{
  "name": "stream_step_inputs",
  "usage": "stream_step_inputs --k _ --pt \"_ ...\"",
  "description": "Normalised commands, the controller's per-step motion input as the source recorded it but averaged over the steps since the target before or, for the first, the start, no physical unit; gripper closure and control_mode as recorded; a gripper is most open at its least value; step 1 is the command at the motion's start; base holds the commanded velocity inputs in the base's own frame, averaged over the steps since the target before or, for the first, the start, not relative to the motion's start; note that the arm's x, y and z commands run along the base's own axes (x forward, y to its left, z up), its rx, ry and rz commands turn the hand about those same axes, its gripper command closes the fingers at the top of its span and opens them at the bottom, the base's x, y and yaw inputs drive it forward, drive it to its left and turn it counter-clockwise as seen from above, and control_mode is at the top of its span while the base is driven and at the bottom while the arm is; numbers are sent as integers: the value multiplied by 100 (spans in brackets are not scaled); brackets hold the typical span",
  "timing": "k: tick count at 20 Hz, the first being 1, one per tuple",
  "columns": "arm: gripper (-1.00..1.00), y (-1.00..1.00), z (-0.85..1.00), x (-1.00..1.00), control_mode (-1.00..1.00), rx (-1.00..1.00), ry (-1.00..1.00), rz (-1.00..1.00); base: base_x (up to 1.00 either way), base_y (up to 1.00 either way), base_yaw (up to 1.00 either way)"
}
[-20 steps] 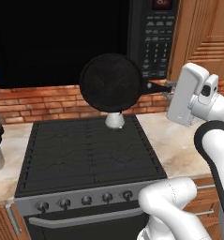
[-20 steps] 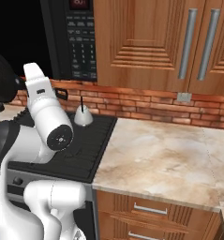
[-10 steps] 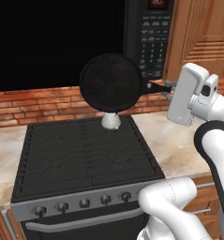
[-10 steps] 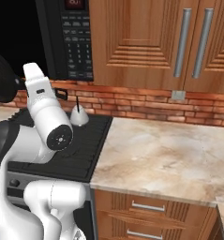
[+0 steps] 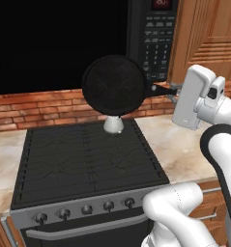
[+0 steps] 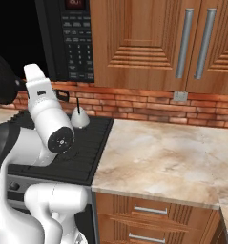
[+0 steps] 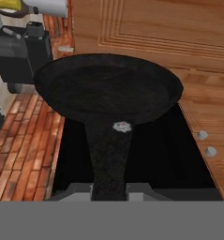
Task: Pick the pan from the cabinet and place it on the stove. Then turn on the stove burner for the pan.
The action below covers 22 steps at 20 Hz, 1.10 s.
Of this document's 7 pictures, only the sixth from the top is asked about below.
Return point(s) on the black stove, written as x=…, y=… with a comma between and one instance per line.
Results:
x=87, y=149

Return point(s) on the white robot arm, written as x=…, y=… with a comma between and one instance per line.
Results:
x=45, y=109

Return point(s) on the black wall socket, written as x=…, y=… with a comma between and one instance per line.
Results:
x=62, y=95

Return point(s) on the black stove knob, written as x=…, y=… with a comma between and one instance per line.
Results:
x=14, y=186

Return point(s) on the wooden cupboard door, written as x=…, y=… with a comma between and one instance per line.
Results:
x=134, y=38
x=225, y=41

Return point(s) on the black microwave oven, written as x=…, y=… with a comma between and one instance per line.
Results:
x=74, y=38

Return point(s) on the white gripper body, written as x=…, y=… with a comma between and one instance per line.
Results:
x=34, y=73

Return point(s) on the wooden drawer front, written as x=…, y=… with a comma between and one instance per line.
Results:
x=188, y=211
x=112, y=232

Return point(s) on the grey wall socket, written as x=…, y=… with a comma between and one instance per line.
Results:
x=180, y=96

